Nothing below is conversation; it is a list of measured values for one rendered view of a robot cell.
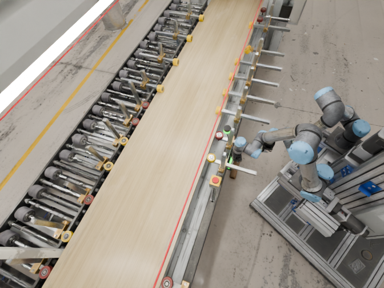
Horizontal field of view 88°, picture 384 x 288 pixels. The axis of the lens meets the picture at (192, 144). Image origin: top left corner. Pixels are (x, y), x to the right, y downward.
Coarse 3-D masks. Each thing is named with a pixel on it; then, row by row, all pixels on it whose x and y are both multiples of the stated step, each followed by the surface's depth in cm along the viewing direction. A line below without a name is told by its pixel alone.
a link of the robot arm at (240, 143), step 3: (237, 138) 140; (240, 138) 139; (243, 138) 139; (237, 141) 138; (240, 141) 138; (243, 141) 138; (234, 144) 144; (237, 144) 138; (240, 144) 137; (243, 144) 137; (246, 144) 139; (234, 147) 146; (237, 147) 142; (240, 147) 140; (243, 147) 139; (237, 150) 145; (240, 150) 144
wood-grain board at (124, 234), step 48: (240, 0) 302; (192, 48) 254; (240, 48) 248; (192, 96) 215; (144, 144) 189; (192, 144) 186; (144, 192) 167; (192, 192) 164; (96, 240) 151; (144, 240) 149
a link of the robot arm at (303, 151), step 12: (300, 132) 107; (312, 132) 103; (300, 144) 100; (312, 144) 100; (300, 156) 102; (312, 156) 99; (300, 168) 115; (312, 168) 109; (312, 180) 116; (312, 192) 122
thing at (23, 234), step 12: (192, 12) 323; (156, 60) 271; (132, 72) 263; (120, 132) 217; (72, 144) 213; (108, 144) 211; (108, 156) 203; (84, 168) 199; (84, 180) 192; (60, 192) 188; (48, 204) 183; (12, 228) 174; (36, 228) 173; (36, 240) 168; (60, 240) 168; (36, 276) 156
